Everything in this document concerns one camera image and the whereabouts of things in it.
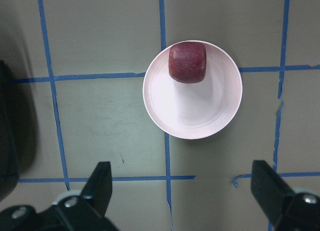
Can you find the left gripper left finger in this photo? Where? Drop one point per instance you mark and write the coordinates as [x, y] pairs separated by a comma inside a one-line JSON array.
[[98, 189]]

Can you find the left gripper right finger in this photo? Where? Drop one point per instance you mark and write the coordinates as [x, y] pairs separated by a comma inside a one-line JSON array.
[[270, 191]]

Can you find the red apple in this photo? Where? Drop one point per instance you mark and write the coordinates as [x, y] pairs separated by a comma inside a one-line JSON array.
[[187, 62]]

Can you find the black rice cooker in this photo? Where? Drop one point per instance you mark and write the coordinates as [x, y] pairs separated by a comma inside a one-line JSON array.
[[18, 130]]

